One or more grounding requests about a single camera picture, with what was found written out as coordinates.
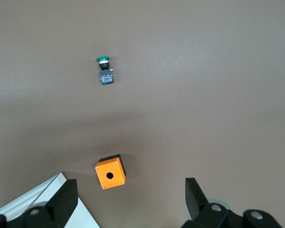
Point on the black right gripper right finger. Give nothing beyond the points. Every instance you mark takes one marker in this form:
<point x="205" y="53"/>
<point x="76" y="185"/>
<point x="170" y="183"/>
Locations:
<point x="197" y="204"/>

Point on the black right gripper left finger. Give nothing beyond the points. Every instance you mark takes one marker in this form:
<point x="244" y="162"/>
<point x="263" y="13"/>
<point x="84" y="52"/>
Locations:
<point x="59" y="206"/>

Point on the orange box with hole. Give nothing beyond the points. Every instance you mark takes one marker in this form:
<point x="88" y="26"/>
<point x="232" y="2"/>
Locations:
<point x="110" y="175"/>

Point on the green mushroom push button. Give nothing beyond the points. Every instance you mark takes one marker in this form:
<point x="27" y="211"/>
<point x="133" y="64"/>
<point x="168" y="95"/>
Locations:
<point x="106" y="77"/>

